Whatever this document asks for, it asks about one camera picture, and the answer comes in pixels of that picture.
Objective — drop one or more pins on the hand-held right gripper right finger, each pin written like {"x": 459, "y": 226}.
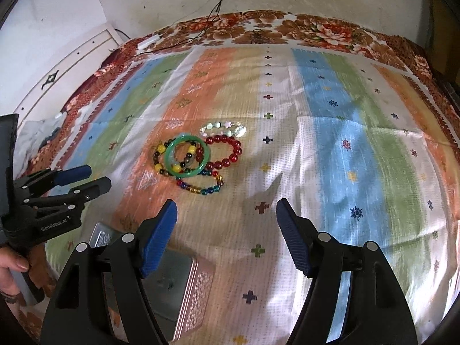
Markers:
{"x": 291, "y": 237}

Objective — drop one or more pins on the person's left hand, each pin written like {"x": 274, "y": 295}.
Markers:
{"x": 9, "y": 266}

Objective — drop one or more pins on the white wooden headboard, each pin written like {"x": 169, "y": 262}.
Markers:
{"x": 54, "y": 79}

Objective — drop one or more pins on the green jade bangle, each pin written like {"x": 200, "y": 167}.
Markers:
{"x": 168, "y": 158}

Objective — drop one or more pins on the grey crumpled cloth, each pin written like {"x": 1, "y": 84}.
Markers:
{"x": 36, "y": 136}

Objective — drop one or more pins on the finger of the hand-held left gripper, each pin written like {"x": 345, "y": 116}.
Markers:
{"x": 77, "y": 172}
{"x": 97, "y": 187}

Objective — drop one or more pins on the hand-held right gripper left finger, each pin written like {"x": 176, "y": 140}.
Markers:
{"x": 161, "y": 237}

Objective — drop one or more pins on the copper metal tin box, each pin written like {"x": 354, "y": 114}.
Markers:
{"x": 201, "y": 294}

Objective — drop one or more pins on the striped colourful mat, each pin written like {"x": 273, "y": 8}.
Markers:
{"x": 287, "y": 115}

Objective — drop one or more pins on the mustard hanging garment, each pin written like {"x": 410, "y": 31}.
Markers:
{"x": 440, "y": 36}

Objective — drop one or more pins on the white charger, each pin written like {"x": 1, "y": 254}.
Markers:
{"x": 148, "y": 42}

